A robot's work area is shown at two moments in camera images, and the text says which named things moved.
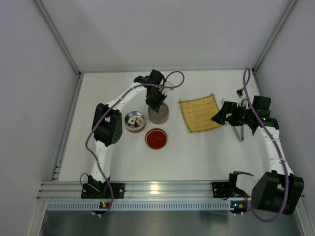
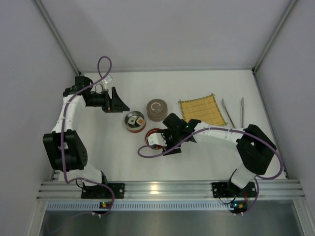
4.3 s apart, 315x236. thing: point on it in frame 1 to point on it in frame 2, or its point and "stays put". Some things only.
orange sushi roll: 140,121 stays put
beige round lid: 163,111 stays put
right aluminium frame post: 287,13 stays put
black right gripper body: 229,115 to 170,141
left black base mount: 103,191 stays put
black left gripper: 155,99 to 108,101
